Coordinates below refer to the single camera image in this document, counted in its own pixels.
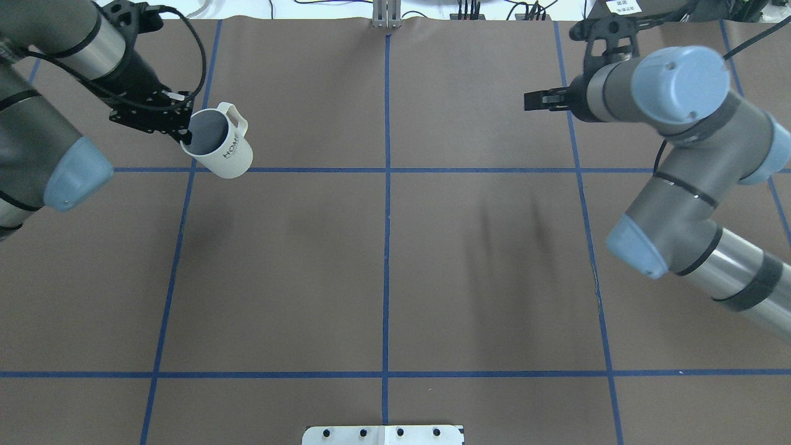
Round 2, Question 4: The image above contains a white mug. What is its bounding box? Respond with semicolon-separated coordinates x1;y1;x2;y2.
180;102;253;179

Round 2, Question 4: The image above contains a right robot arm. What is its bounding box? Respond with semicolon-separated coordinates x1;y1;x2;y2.
523;46;789;341

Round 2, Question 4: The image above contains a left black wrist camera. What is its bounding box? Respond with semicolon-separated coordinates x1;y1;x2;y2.
99;1;164;36

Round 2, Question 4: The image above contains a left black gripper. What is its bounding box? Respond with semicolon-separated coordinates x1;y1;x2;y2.
93;49;194;145

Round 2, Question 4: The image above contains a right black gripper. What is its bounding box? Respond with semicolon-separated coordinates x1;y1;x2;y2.
523;85;593;121

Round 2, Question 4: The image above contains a white central pedestal column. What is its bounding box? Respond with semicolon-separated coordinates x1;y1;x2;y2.
301;425;465;444

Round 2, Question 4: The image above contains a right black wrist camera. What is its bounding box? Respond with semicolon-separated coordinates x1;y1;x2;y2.
569;14;663;75

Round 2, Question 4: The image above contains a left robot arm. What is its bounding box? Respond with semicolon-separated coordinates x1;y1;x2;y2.
1;1;207;239

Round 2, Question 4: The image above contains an aluminium frame post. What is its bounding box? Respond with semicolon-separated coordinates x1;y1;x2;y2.
372;0;403;29

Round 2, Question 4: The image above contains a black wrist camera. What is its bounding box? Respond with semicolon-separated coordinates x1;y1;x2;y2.
99;1;164;36
569;14;663;75

